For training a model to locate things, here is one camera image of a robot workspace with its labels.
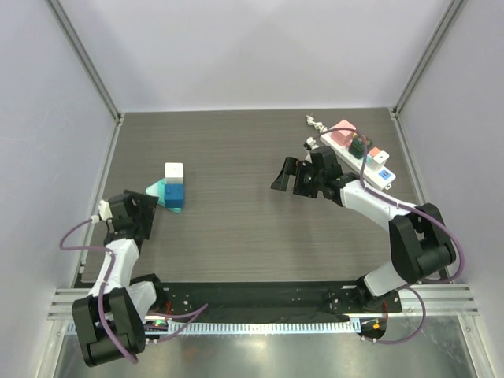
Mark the white coiled strip cord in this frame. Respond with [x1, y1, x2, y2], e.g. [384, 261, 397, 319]
[304, 113, 328, 134]

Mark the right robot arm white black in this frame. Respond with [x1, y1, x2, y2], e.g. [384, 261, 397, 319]
[271, 146, 456, 312]

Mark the white power strip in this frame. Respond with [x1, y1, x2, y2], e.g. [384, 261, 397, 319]
[320, 133, 396, 191]

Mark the large pink cube plug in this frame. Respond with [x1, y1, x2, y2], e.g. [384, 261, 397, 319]
[330, 120, 356, 146]

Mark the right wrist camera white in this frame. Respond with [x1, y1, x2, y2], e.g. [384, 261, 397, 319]
[303, 137, 318, 151]

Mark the teal triangular socket base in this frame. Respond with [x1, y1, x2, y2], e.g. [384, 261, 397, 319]
[145, 179, 183, 213]

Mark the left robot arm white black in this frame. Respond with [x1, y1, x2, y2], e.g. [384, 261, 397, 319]
[72, 191, 167, 367]

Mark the small pink cube plug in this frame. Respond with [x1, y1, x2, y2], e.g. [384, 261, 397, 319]
[367, 147, 381, 161]

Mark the blue cube socket plug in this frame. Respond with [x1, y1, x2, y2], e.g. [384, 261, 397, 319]
[164, 183, 184, 209]

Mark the white charger plug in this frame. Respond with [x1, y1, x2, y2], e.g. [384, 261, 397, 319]
[370, 150, 390, 170]

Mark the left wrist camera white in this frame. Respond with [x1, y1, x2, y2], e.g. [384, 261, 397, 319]
[91, 199, 113, 224]

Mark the white slotted cable duct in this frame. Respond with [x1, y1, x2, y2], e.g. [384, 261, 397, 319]
[66, 319, 362, 336]

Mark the white cube socket plug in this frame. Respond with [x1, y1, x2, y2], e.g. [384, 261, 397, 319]
[164, 162, 184, 184]

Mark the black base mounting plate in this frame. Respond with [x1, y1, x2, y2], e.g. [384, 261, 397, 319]
[162, 280, 402, 315]

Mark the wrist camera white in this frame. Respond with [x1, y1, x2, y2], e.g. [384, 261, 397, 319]
[303, 137, 318, 151]
[91, 199, 113, 224]

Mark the dark green patterned cube plug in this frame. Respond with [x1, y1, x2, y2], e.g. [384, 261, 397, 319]
[349, 133, 374, 159]

